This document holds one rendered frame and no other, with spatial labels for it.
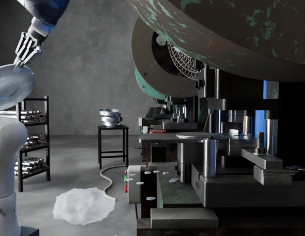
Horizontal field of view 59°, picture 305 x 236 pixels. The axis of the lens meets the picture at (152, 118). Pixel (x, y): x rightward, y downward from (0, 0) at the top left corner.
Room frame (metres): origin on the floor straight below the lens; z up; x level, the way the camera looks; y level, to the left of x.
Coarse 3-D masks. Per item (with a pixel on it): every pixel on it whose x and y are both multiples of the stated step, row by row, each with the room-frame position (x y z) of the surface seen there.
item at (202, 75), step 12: (204, 72) 0.78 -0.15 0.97; (216, 72) 0.76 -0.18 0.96; (204, 84) 0.77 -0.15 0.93; (216, 84) 0.76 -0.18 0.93; (228, 84) 0.75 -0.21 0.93; (240, 84) 0.75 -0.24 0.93; (252, 84) 0.75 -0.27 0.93; (204, 96) 0.77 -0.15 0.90; (216, 96) 0.76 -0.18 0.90; (228, 96) 0.75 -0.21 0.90; (240, 96) 0.75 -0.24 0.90; (252, 96) 0.75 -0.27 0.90
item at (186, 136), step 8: (144, 136) 0.80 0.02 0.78; (152, 136) 0.80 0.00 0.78; (160, 136) 0.80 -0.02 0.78; (168, 136) 0.80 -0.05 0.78; (176, 136) 0.80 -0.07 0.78; (184, 136) 0.77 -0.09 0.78; (192, 136) 0.76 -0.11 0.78; (200, 136) 0.76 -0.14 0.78; (216, 136) 0.79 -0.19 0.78; (184, 144) 0.77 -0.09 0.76; (192, 144) 0.77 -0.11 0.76; (200, 144) 0.77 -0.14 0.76; (184, 152) 0.77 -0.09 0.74; (192, 152) 0.77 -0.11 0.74; (200, 152) 0.77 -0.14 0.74; (184, 160) 0.77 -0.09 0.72; (192, 160) 0.77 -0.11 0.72; (200, 160) 0.77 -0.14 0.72; (176, 168) 0.84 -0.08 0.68; (184, 168) 0.77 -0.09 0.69; (184, 176) 0.77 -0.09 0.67
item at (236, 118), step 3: (231, 111) 0.81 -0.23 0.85; (234, 111) 0.80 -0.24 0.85; (237, 111) 0.80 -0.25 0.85; (240, 111) 0.80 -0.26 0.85; (231, 114) 0.81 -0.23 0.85; (234, 114) 0.80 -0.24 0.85; (237, 114) 0.80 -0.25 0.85; (240, 114) 0.80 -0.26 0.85; (231, 117) 0.81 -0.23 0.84; (234, 117) 0.80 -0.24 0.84; (237, 117) 0.80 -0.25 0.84; (240, 117) 0.80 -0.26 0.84; (231, 120) 0.81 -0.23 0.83; (234, 120) 0.80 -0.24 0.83; (237, 120) 0.80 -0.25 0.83; (240, 120) 0.80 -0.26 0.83
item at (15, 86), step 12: (0, 72) 1.18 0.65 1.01; (12, 72) 1.23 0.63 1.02; (24, 72) 1.28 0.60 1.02; (0, 84) 1.24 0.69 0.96; (12, 84) 1.29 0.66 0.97; (24, 84) 1.34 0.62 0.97; (0, 96) 1.29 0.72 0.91; (12, 96) 1.34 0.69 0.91; (24, 96) 1.40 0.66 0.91; (0, 108) 1.34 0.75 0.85
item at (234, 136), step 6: (228, 138) 0.76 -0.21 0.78; (234, 138) 0.76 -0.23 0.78; (240, 138) 0.76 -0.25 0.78; (246, 138) 0.76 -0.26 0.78; (222, 144) 0.81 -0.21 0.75; (228, 144) 0.75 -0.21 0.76; (234, 144) 0.75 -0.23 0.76; (240, 144) 0.75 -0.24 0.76; (246, 144) 0.75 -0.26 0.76; (252, 144) 0.75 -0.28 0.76; (222, 150) 0.81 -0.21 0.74; (228, 150) 0.75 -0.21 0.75; (234, 150) 0.75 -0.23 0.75; (240, 150) 0.75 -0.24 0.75
